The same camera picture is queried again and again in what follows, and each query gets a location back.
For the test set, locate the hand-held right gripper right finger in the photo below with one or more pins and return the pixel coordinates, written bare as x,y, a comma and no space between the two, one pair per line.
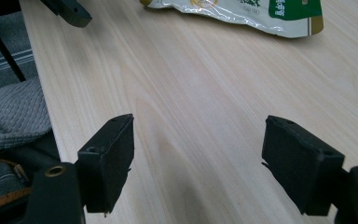
301,165

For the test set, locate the black metal stand leg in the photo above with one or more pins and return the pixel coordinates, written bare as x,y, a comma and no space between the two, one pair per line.
4,49

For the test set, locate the white and green snack packet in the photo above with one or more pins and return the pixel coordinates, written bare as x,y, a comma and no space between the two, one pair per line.
245,14

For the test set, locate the grey knit sweater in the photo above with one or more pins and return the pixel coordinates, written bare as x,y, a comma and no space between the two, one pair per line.
12,115

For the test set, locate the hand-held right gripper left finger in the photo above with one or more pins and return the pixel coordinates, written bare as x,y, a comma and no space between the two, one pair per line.
105,168

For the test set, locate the dark trousers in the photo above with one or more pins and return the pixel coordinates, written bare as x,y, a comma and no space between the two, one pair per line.
34,149

